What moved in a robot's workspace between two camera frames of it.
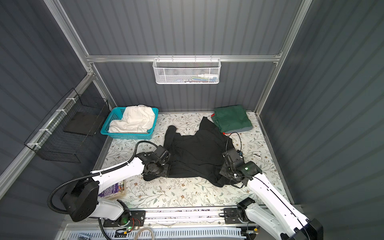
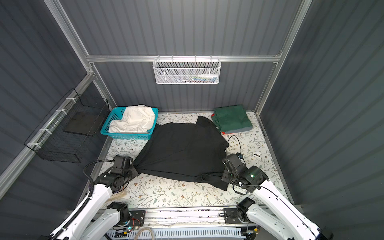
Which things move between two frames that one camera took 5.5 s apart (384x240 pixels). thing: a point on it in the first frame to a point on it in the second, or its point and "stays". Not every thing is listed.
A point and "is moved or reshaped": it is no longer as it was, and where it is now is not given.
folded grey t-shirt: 246,129 stays
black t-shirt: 196,154 is moved or reshaped
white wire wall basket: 184,71 stays
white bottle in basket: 207,76 stays
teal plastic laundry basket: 115,115 stays
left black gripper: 166,172 to 134,172
